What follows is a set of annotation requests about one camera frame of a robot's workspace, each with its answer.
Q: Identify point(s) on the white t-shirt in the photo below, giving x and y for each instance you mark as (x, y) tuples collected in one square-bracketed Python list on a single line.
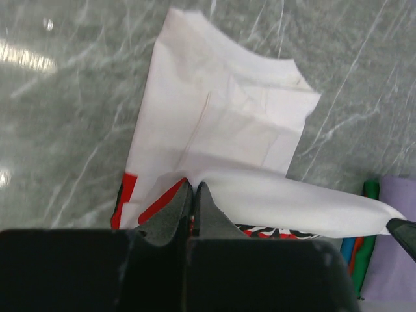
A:
[(213, 112)]

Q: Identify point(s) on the folded blue t-shirt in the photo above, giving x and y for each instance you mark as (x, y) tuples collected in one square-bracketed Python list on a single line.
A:
[(347, 248)]

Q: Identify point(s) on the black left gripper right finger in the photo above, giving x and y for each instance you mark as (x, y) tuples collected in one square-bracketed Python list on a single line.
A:
[(229, 271)]

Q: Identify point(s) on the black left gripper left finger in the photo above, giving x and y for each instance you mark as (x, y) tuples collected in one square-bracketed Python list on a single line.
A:
[(138, 269)]

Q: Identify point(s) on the folded green t-shirt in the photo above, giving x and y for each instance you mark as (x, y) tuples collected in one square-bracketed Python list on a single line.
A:
[(371, 189)]

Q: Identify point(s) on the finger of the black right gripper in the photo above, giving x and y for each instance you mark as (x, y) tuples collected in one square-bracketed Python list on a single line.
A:
[(404, 232)]

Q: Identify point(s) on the folded orange t-shirt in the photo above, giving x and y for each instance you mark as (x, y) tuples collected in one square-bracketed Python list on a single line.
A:
[(357, 246)]

